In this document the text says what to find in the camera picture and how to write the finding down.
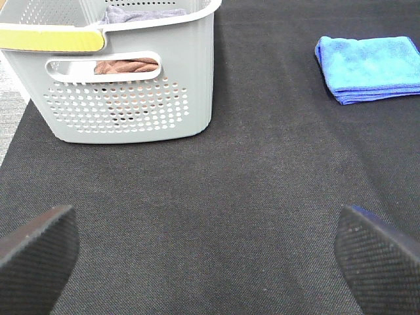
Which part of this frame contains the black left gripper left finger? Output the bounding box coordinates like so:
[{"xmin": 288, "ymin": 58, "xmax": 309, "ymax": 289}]
[{"xmin": 1, "ymin": 205, "xmax": 79, "ymax": 314}]

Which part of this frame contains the grey perforated plastic basket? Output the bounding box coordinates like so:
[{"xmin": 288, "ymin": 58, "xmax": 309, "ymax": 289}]
[{"xmin": 1, "ymin": 1, "xmax": 221, "ymax": 144}]

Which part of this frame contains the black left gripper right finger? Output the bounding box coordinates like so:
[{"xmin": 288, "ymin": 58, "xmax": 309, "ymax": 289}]
[{"xmin": 334, "ymin": 205, "xmax": 419, "ymax": 314}]

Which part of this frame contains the brown towel in basket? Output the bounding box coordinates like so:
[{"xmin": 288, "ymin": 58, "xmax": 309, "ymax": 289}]
[{"xmin": 94, "ymin": 58, "xmax": 159, "ymax": 75}]

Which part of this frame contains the blue microfibre towel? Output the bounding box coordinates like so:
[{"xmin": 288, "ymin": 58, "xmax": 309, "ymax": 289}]
[{"xmin": 314, "ymin": 36, "xmax": 419, "ymax": 105}]

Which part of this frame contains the grey-purple towel in basket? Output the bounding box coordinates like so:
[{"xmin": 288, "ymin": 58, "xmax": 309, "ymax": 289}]
[{"xmin": 99, "ymin": 6, "xmax": 188, "ymax": 24}]

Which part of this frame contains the yellow tape strip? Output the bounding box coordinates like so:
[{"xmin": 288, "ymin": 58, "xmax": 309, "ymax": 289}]
[{"xmin": 1, "ymin": 29, "xmax": 105, "ymax": 53}]

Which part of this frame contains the black fabric table mat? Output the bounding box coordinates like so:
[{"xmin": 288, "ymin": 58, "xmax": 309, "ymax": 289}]
[{"xmin": 1, "ymin": 1, "xmax": 419, "ymax": 314}]

